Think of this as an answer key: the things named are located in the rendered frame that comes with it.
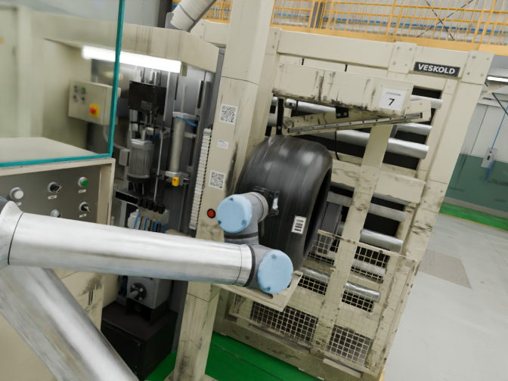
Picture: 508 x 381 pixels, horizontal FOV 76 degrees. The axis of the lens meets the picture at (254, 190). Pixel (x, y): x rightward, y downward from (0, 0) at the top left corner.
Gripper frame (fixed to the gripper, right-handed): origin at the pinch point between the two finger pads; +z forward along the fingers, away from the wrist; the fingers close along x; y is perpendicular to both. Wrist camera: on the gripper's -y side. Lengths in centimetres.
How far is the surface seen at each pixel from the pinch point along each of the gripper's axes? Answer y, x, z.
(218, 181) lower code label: 0.2, 32.2, 21.0
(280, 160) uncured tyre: 16.2, 3.1, 7.7
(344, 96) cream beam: 49, -9, 42
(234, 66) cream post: 49, 33, 16
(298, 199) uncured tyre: 4.6, -8.2, 2.6
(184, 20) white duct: 74, 80, 42
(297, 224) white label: -3.8, -9.8, 2.3
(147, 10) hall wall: 394, 846, 893
